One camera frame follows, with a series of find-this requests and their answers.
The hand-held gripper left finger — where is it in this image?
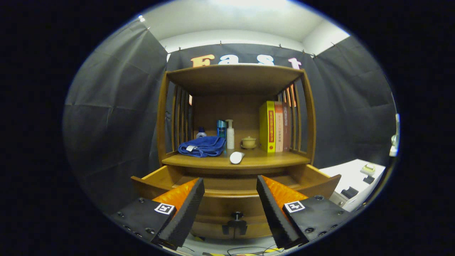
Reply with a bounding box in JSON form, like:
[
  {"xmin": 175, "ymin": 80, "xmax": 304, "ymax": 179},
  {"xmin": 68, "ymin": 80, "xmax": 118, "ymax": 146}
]
[{"xmin": 109, "ymin": 177, "xmax": 205, "ymax": 249}]

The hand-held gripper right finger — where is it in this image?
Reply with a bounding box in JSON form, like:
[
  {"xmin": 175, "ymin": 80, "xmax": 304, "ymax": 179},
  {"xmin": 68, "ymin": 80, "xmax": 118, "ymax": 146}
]
[{"xmin": 256, "ymin": 175, "xmax": 352, "ymax": 249}]

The wooden drawer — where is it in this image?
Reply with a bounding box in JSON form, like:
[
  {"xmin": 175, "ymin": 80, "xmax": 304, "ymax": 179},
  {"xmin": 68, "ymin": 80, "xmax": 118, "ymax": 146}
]
[{"xmin": 131, "ymin": 164, "xmax": 342, "ymax": 224}]

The white tube green label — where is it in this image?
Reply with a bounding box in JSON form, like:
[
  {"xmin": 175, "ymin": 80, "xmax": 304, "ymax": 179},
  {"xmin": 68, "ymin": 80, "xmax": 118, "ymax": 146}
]
[{"xmin": 229, "ymin": 151, "xmax": 246, "ymax": 165}]

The wooden cabinet door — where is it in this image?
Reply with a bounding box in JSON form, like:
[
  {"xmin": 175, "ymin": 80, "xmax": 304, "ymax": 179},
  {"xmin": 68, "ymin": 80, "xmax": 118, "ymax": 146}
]
[
  {"xmin": 234, "ymin": 221, "xmax": 273, "ymax": 239},
  {"xmin": 191, "ymin": 221, "xmax": 235, "ymax": 239}
]

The wooden countertop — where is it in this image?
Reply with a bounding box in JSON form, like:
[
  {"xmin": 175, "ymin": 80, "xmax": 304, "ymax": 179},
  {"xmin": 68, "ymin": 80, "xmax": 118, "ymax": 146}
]
[{"xmin": 162, "ymin": 148, "xmax": 311, "ymax": 169}]

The wooden cabinet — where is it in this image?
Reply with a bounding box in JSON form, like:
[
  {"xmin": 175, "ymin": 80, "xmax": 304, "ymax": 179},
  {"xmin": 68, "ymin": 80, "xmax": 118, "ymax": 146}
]
[{"xmin": 156, "ymin": 63, "xmax": 317, "ymax": 240}]

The blue towel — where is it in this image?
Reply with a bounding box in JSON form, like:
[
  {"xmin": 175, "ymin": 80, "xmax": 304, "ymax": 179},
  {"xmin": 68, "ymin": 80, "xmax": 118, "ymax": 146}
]
[{"xmin": 178, "ymin": 136, "xmax": 226, "ymax": 158}]

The white table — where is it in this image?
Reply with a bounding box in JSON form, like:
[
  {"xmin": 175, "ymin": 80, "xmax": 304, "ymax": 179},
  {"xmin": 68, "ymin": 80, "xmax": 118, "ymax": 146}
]
[{"xmin": 319, "ymin": 159, "xmax": 386, "ymax": 213}]

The yellow book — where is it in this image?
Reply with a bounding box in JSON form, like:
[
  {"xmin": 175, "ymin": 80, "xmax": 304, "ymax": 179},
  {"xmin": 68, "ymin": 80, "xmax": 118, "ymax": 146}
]
[{"xmin": 259, "ymin": 101, "xmax": 276, "ymax": 154}]

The white pump bottle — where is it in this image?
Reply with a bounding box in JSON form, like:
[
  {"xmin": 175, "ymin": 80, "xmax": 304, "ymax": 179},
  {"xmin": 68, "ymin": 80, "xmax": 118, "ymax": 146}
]
[{"xmin": 226, "ymin": 119, "xmax": 235, "ymax": 150}]

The brown book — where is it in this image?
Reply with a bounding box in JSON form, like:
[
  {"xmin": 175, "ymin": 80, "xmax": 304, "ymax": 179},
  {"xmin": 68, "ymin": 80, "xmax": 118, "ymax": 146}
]
[{"xmin": 282, "ymin": 102, "xmax": 292, "ymax": 151}]

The white device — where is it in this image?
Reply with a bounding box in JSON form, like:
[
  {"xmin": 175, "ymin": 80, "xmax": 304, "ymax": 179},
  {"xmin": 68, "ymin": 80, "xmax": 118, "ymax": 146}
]
[{"xmin": 389, "ymin": 114, "xmax": 400, "ymax": 157}]

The black cable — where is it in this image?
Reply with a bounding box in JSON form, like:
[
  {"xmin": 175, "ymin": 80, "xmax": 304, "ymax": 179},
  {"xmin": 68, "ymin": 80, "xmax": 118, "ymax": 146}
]
[{"xmin": 227, "ymin": 245, "xmax": 285, "ymax": 256}]

